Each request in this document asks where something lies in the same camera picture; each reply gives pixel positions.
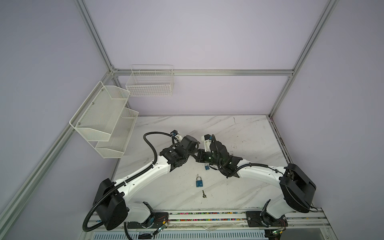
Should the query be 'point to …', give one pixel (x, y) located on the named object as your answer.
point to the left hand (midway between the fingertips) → (191, 146)
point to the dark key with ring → (204, 195)
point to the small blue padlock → (207, 167)
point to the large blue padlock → (199, 182)
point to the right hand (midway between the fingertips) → (189, 153)
